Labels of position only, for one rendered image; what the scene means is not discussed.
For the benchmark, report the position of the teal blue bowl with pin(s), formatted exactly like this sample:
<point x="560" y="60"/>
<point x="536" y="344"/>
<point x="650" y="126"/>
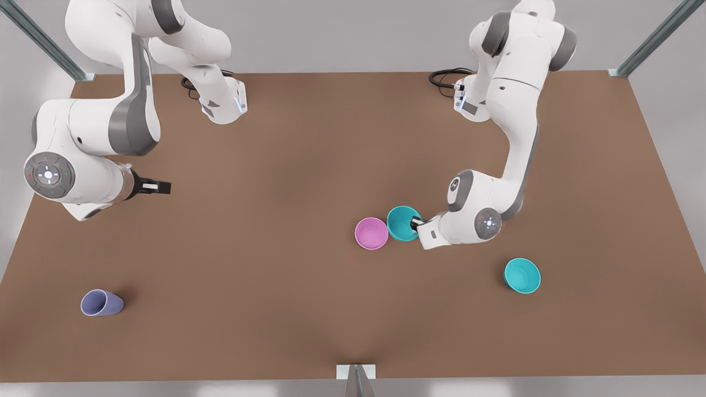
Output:
<point x="400" y="223"/>
<point x="523" y="275"/>

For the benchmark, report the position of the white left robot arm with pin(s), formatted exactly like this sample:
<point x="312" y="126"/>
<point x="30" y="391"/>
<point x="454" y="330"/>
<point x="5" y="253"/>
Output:
<point x="515" y="99"/>

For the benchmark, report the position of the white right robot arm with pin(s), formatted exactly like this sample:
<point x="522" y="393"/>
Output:
<point x="88" y="124"/>

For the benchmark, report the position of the pink bowl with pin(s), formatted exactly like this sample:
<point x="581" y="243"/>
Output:
<point x="371" y="233"/>

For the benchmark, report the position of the lavender purple cup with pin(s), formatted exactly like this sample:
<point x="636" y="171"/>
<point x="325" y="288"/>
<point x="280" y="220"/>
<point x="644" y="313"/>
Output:
<point x="100" y="303"/>

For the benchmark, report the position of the silver frame post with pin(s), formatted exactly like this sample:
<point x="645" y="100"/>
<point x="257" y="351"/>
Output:
<point x="357" y="380"/>
<point x="41" y="38"/>
<point x="653" y="38"/>

